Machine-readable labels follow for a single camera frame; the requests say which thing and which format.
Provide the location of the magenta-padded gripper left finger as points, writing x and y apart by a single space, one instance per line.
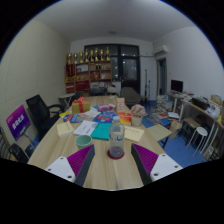
58 167

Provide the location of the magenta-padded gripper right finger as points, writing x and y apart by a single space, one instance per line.
165 166

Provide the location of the clear plastic water bottle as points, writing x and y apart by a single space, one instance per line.
116 138

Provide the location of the small wooden side table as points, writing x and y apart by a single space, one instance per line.
159 131

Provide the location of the pale green cup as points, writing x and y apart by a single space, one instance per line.
83 142

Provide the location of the beige book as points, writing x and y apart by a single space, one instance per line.
65 129

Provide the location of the brown paper bag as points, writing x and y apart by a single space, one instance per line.
175 127

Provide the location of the black bag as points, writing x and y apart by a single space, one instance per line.
18 153

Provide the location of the white round stool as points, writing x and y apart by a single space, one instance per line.
200 131

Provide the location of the wooden stool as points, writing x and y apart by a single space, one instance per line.
190 122

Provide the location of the blue printed book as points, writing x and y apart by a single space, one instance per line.
105 117
73 118

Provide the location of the teal book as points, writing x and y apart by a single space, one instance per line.
100 131

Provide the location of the potted pink flowers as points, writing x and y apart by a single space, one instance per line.
137 115

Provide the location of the striped chair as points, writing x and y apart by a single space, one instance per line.
4 146

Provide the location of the black office chair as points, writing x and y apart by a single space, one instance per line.
38 111

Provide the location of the purple sign board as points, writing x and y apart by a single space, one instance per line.
18 121

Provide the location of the stack of books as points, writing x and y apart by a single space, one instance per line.
164 105

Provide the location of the orange book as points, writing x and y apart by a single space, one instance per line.
125 118

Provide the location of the yellow gift box red ribbon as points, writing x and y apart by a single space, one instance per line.
81 106

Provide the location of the small white round table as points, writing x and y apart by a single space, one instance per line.
66 96

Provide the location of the small upright card box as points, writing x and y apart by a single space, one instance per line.
120 105

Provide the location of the pink box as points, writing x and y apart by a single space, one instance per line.
106 107

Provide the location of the grey armchair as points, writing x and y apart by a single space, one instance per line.
130 95

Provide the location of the black computer monitor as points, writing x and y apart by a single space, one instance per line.
176 85

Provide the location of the black tripod stands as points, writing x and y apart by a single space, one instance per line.
146 85

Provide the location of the wooden shelf unit with trophies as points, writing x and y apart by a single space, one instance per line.
88 71

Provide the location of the dark glass door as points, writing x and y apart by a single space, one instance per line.
130 68

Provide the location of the long wooden wall desk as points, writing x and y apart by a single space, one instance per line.
200 108

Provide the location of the white wall air conditioner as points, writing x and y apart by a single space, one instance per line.
161 50

